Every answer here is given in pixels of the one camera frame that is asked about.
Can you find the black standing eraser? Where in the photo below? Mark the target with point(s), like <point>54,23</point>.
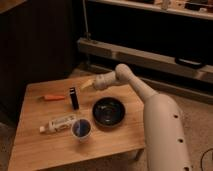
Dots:
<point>74,99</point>

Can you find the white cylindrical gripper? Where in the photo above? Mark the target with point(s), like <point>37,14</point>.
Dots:
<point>101,82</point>

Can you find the black case handle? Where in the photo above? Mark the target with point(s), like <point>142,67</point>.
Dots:
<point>190,64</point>

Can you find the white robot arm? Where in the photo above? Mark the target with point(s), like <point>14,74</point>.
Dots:
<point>166,146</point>

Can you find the metal shelf pole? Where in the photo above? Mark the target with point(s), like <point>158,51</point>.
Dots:
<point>87,33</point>

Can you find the cup with blue interior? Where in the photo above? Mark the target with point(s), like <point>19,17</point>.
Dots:
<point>81,129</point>

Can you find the long grey case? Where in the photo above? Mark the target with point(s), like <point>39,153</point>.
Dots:
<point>144,59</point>

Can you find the wooden table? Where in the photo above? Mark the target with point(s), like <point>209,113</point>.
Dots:
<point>34,151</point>

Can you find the upper wooden shelf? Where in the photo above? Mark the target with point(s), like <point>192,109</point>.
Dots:
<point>155,8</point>

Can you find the orange carrot toy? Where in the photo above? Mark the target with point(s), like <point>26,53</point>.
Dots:
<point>52,97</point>

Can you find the black round bowl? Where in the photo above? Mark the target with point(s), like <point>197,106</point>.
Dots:
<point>108,112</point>

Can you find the white toothpaste tube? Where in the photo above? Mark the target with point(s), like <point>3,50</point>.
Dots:
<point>58,124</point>

